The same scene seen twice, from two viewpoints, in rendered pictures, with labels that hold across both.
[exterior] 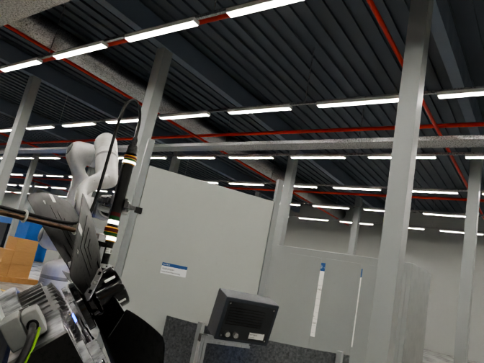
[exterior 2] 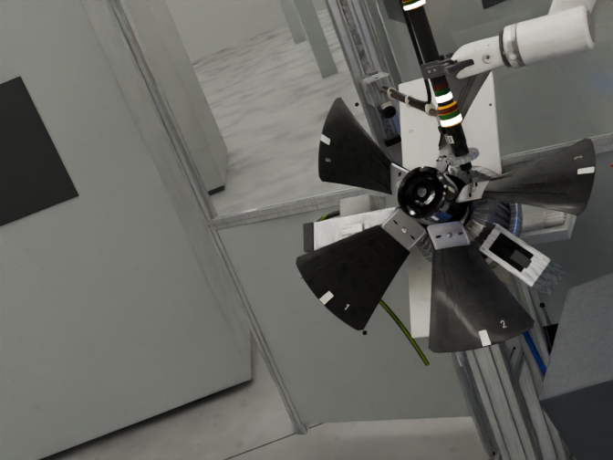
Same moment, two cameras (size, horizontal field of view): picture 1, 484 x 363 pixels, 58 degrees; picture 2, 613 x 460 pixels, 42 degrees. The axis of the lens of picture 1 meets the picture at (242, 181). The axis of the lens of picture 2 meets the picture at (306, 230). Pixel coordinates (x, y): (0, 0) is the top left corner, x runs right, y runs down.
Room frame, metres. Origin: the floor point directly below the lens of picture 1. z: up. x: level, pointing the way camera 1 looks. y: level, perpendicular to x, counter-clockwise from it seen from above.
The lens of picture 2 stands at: (2.53, -0.87, 1.78)
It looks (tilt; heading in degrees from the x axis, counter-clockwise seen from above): 18 degrees down; 145
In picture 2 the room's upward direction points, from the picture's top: 22 degrees counter-clockwise
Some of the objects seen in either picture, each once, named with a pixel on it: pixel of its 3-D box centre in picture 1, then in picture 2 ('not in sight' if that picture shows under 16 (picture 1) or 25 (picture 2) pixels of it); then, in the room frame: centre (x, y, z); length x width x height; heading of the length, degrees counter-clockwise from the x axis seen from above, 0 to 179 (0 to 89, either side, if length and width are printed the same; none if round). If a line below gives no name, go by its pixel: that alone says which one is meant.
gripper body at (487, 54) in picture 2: (112, 204); (483, 54); (1.49, 0.42, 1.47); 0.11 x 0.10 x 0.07; 23
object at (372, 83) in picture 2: not in sight; (378, 88); (0.86, 0.71, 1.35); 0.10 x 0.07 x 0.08; 148
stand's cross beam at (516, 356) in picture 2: not in sight; (510, 371); (1.19, 0.53, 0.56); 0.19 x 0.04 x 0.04; 113
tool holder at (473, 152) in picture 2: (103, 251); (455, 137); (1.39, 0.38, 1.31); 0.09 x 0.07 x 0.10; 148
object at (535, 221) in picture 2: not in sight; (539, 220); (1.18, 0.83, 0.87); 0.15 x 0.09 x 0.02; 27
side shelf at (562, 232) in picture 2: not in sight; (512, 225); (1.07, 0.84, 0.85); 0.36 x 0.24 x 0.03; 23
